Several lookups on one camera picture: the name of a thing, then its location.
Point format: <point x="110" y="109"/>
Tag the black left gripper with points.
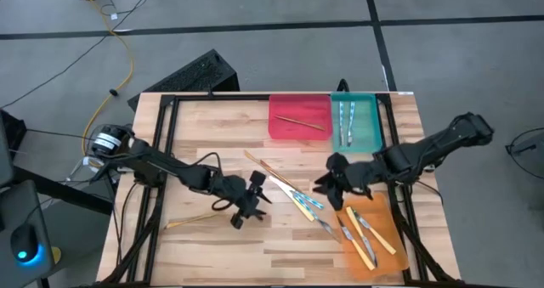
<point x="238" y="194"/>

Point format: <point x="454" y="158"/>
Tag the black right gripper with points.
<point x="359" y="177"/>

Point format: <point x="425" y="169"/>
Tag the wooden chopstick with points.
<point x="276" y="173"/>
<point x="299" y="122"/>

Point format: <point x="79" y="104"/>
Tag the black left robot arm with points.
<point x="149" y="160"/>

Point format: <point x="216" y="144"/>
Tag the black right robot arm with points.
<point x="446" y="139"/>

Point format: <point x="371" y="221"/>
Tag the teal plastic bin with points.
<point x="365" y="126"/>

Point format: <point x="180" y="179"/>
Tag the orange plastic bin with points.
<point x="391" y="267"/>

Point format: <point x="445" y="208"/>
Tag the pink plastic bin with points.
<point x="285" y="105"/>

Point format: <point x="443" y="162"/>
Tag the small black arched object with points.
<point x="339" y="87"/>

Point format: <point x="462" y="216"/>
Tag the black perforated box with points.
<point x="195" y="73"/>

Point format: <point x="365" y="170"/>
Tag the grey stool base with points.
<point x="531" y="150"/>

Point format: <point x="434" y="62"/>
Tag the yellow disc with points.
<point x="56" y="255"/>

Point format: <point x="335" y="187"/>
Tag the grey cart surface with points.
<point x="25" y="203"/>

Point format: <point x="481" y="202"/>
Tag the black mouse with light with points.
<point x="23" y="241"/>

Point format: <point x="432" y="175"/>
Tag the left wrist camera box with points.
<point x="257" y="178"/>

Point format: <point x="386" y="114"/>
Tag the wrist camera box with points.
<point x="257" y="178"/>
<point x="337" y="161"/>

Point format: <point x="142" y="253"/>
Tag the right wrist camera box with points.
<point x="337" y="161"/>

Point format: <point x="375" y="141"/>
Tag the black aluminium table frame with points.
<point x="221" y="97"/>

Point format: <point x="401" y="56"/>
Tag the black desk frame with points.
<point x="64" y="190"/>

